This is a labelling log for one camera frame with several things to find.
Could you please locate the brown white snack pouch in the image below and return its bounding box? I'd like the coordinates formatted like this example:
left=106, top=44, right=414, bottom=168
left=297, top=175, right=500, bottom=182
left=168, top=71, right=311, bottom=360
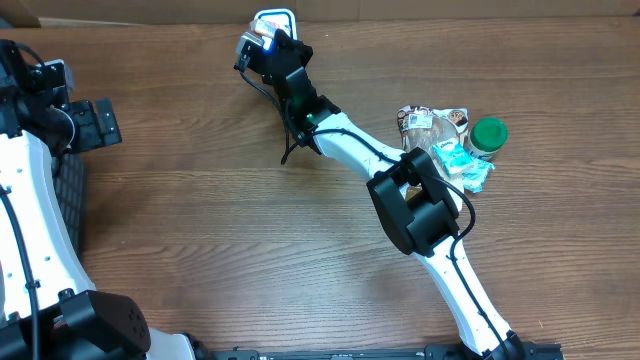
left=396, top=105, right=469, bottom=191

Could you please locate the teal tissue pack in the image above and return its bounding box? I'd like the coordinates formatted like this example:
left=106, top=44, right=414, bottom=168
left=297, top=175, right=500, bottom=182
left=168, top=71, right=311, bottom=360
left=431, top=138, right=473, bottom=177

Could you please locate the green lid jar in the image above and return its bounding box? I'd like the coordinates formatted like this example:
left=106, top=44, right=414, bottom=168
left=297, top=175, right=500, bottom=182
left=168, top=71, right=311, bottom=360
left=464, top=117, right=508, bottom=161

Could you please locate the orange tissue pack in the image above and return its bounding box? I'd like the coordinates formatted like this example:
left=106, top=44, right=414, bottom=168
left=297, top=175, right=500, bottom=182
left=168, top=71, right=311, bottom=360
left=250, top=19, right=279, bottom=38

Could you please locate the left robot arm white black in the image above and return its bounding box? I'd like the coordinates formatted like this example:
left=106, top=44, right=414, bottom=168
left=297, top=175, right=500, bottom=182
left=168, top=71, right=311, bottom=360
left=1, top=39, right=210, bottom=359

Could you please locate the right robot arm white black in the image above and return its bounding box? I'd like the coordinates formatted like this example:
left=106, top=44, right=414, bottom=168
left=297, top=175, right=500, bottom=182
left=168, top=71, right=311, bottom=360
left=257, top=30, right=525, bottom=359

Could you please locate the white barcode scanner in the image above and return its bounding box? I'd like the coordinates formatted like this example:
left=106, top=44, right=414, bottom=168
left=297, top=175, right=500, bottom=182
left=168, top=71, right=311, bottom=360
left=254, top=8, right=298, bottom=40

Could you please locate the dark grey plastic basket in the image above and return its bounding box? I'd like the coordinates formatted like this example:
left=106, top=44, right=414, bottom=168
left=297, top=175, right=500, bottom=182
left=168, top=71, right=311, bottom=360
left=52, top=154, right=88, bottom=257

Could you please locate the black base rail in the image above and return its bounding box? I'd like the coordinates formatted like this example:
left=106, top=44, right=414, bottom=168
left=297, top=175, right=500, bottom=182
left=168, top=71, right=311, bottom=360
left=214, top=343, right=566, bottom=360

